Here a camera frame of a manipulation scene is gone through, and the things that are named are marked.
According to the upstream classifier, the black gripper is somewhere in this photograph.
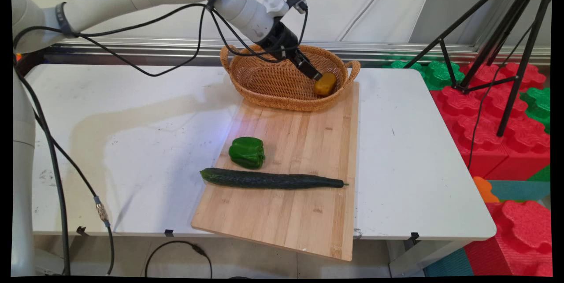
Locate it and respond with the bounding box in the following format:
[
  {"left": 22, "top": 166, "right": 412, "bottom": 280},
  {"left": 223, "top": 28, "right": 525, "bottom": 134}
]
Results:
[{"left": 258, "top": 19, "right": 325, "bottom": 81}]

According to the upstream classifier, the yellow-brown potato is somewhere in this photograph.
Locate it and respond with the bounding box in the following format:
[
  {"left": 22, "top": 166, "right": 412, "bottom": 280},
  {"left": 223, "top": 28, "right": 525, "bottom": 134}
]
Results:
[{"left": 313, "top": 71, "right": 338, "bottom": 97}]

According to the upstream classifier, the woven wicker basket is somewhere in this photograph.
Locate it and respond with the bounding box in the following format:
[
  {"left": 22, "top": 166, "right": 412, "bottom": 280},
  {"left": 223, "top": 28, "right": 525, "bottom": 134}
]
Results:
[{"left": 219, "top": 44, "right": 361, "bottom": 112}]

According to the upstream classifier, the bamboo cutting board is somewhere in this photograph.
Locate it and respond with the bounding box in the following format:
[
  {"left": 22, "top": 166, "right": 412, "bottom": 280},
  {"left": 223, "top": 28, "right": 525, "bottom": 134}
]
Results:
[{"left": 191, "top": 81, "right": 360, "bottom": 262}]

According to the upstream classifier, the green bell pepper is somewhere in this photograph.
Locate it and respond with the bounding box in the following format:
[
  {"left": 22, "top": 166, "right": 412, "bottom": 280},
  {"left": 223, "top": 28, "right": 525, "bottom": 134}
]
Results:
[{"left": 228, "top": 137, "right": 266, "bottom": 170}]

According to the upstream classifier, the long dark green cucumber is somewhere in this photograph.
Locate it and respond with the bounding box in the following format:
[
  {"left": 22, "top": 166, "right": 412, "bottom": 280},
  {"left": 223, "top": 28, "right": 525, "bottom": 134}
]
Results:
[{"left": 200, "top": 168, "right": 349, "bottom": 190}]

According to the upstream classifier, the green foam block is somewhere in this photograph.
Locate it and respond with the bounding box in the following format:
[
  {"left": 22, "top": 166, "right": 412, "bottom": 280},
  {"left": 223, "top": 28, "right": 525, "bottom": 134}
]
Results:
[
  {"left": 519, "top": 87, "right": 551, "bottom": 134},
  {"left": 382, "top": 60, "right": 466, "bottom": 91},
  {"left": 527, "top": 165, "right": 551, "bottom": 182}
]

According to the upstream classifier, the large red foam block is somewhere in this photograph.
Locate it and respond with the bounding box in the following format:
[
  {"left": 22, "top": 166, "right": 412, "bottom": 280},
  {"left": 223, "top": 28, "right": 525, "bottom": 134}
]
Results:
[
  {"left": 464, "top": 200, "right": 553, "bottom": 277},
  {"left": 430, "top": 62, "right": 551, "bottom": 181}
]

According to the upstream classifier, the black tripod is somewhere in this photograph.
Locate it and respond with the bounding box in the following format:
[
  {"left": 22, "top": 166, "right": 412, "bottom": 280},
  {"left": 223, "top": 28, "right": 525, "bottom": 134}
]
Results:
[{"left": 403, "top": 0, "right": 553, "bottom": 137}]

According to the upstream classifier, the white table leg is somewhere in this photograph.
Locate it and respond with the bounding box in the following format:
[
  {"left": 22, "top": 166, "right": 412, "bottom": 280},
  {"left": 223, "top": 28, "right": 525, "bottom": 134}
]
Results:
[{"left": 388, "top": 239, "right": 470, "bottom": 277}]

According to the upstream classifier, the teal foam mat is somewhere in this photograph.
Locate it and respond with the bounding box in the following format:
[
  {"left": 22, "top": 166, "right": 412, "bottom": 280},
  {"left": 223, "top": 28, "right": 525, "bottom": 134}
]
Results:
[
  {"left": 423, "top": 248, "right": 474, "bottom": 277},
  {"left": 487, "top": 180, "right": 551, "bottom": 202}
]

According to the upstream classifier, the aluminium wall rail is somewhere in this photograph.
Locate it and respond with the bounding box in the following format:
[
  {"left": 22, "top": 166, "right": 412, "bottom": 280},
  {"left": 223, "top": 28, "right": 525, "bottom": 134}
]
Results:
[{"left": 44, "top": 38, "right": 551, "bottom": 67}]

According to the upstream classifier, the thin black tripod cable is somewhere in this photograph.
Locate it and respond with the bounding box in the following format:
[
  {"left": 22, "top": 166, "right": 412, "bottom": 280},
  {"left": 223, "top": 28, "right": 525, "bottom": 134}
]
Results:
[{"left": 466, "top": 23, "right": 534, "bottom": 171}]

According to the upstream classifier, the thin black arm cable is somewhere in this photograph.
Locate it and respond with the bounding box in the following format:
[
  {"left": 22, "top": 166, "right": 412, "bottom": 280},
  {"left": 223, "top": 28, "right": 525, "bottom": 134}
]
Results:
[{"left": 13, "top": 3, "right": 309, "bottom": 77}]

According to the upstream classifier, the black cable under table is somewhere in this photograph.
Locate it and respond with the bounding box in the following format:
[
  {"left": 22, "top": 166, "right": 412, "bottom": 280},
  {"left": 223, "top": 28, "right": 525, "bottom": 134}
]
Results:
[{"left": 145, "top": 241, "right": 213, "bottom": 278}]

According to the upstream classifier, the black cable with metal connector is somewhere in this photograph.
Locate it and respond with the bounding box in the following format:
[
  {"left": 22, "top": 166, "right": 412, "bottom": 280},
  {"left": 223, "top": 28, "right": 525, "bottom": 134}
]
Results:
[{"left": 34, "top": 113, "right": 115, "bottom": 276}]

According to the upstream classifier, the thick black cable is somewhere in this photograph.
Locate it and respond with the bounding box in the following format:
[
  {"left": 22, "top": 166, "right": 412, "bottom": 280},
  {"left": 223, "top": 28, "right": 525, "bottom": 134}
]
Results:
[{"left": 13, "top": 67, "right": 71, "bottom": 276}]

